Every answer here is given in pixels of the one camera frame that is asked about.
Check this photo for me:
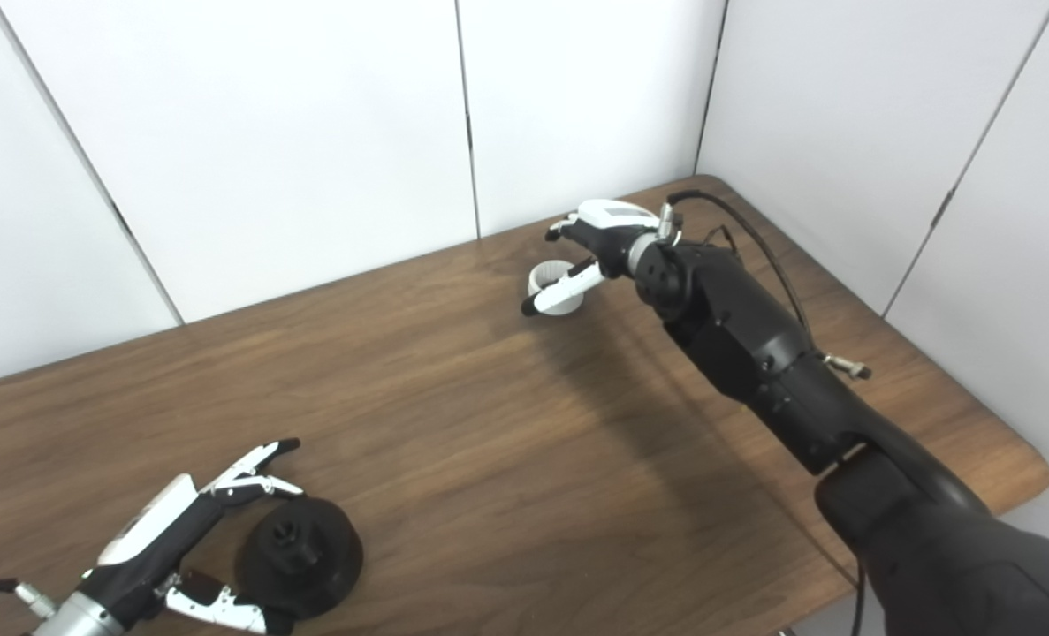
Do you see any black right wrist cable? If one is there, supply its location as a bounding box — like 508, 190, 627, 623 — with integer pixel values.
657, 190, 874, 381

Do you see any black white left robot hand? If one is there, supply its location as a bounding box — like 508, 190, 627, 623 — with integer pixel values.
78, 437, 306, 636

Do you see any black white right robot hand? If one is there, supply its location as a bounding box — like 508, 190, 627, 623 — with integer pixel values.
521, 200, 666, 318

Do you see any round black part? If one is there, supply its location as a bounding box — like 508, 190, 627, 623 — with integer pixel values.
234, 496, 365, 621

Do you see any white toothed ring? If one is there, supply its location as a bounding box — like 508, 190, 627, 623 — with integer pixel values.
528, 262, 585, 317

